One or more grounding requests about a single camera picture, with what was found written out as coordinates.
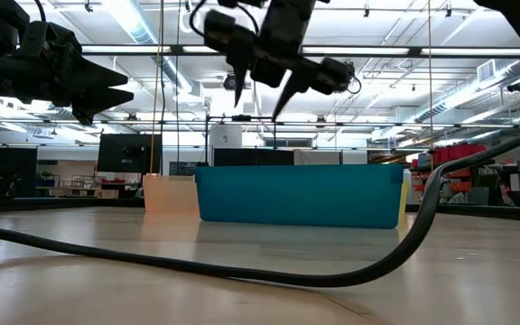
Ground white hanging ring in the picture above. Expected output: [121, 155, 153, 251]
[178, 8, 198, 34]

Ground yellow hanging cord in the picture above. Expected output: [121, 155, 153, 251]
[149, 0, 166, 176]

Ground black monitor screen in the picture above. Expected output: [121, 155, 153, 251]
[97, 133, 163, 176]

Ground yellow plastic tray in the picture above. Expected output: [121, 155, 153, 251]
[397, 180, 412, 230]

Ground black cable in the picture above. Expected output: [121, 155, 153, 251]
[0, 124, 520, 289]

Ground orange plastic tray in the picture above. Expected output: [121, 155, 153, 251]
[142, 174, 200, 215]

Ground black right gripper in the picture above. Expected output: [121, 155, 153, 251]
[202, 0, 357, 123]

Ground black hanging cord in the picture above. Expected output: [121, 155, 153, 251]
[174, 0, 182, 164]

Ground red storage bins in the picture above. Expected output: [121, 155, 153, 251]
[417, 144, 488, 166]

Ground silver ventilation duct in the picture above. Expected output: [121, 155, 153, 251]
[413, 58, 520, 125]
[100, 0, 205, 103]

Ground white partition panel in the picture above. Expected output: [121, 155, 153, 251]
[293, 149, 369, 166]

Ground black partition panel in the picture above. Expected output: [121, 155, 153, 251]
[212, 148, 296, 167]

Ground thin hanging cord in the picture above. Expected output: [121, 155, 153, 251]
[426, 0, 435, 151]

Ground orange storage bins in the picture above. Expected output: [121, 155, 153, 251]
[449, 167, 473, 193]

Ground blue plastic tray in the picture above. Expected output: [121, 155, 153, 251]
[194, 163, 405, 230]

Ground overhead light bar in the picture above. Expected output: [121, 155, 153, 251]
[79, 43, 520, 60]

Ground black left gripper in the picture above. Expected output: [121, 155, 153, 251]
[15, 20, 135, 126]

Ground small dark board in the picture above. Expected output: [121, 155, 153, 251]
[168, 161, 209, 177]

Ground black gantry frame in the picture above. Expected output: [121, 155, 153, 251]
[204, 114, 279, 166]

